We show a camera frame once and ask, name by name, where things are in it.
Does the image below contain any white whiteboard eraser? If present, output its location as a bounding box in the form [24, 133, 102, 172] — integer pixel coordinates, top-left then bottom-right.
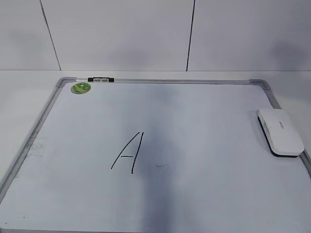
[258, 108, 305, 158]

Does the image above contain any white aluminium-framed whiteboard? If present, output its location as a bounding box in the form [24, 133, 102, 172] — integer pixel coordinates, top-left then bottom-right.
[0, 78, 311, 233]

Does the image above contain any black whiteboard hanger clip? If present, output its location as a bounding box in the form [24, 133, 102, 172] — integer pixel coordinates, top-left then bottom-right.
[87, 77, 115, 83]

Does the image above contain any round green sticker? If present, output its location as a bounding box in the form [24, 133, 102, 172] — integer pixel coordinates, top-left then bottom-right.
[70, 83, 91, 95]

